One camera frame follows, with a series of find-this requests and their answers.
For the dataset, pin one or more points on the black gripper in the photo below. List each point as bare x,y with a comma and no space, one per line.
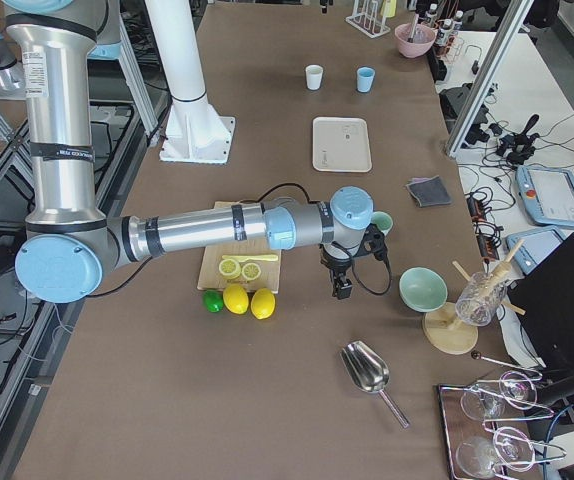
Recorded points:
333,261

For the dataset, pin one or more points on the cream plastic cup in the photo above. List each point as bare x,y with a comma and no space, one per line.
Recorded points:
314,75

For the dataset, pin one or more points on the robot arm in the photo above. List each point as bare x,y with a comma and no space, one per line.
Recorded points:
71,244

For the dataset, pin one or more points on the beige rabbit tray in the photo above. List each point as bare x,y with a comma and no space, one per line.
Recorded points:
341,144

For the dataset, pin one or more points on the green bowl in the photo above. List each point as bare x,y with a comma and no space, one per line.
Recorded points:
422,289

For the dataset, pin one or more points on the green plastic cup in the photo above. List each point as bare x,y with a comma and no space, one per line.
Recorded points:
383,221

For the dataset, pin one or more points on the yellow lemon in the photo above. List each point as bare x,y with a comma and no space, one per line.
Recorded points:
236,299
263,304

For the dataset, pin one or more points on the metal ice scoop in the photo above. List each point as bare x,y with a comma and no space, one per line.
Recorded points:
370,373

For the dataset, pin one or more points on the yellow plastic knife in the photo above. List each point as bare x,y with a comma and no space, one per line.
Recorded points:
247,258

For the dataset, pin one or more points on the lemon half slice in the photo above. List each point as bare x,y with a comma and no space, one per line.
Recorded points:
229,268
250,271

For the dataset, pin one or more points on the wooden glass stand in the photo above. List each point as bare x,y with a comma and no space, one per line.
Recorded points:
446,331

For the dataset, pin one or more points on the green lime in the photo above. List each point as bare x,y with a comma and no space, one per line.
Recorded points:
213,301

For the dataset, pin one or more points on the grey folded cloth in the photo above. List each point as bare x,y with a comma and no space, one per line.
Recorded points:
428,191

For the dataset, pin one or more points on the wooden cutting board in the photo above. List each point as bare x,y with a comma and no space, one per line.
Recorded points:
210,279

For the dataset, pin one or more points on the clear glass mug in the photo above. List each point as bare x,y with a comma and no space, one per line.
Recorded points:
479,301

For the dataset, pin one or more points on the blue teach pendant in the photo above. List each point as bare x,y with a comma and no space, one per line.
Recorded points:
547,194
538,243

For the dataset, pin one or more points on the wine glass on rack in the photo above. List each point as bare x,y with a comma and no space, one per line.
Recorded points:
487,399

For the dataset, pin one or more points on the blue plastic cup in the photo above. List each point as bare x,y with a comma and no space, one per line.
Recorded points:
364,79

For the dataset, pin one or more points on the pink bowl with ice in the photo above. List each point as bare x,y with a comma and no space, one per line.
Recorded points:
423,39

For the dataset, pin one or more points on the metal muddler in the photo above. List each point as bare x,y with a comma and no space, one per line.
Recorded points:
412,29

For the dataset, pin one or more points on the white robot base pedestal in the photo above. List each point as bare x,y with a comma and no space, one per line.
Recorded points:
195,132

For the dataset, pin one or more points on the white wire rack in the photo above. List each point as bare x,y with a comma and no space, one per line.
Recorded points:
370,16

